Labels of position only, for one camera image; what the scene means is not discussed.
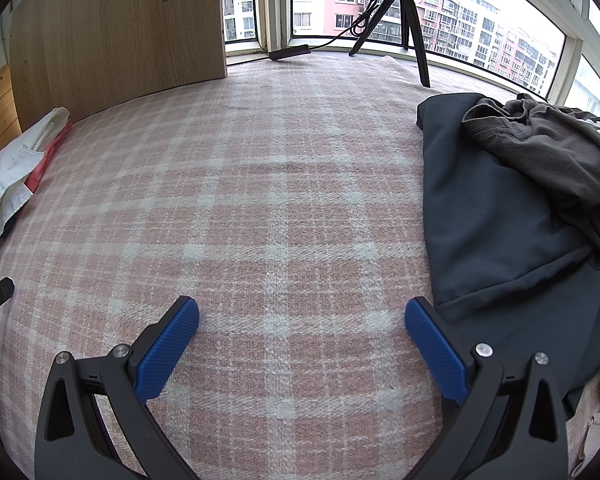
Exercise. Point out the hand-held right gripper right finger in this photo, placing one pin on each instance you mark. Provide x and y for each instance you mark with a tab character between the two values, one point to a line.
437	350

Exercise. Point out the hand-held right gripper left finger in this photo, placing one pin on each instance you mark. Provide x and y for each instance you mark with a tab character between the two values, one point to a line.
167	347

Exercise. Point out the grey sweatshirt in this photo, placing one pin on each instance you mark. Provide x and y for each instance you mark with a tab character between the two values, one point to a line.
545	150

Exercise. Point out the white shirt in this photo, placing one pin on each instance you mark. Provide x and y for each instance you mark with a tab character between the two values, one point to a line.
5	180

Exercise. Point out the pink cloth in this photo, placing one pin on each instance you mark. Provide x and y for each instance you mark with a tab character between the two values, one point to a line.
40	170

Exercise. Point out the dark teal garment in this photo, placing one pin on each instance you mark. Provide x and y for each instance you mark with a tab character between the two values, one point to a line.
480	220

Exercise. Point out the pink plaid blanket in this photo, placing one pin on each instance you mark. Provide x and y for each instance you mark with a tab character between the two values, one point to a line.
255	185

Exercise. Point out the light wooden cabinet panel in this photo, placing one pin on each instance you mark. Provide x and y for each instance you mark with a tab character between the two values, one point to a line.
120	35

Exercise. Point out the black tripod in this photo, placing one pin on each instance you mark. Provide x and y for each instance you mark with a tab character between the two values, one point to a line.
410	15

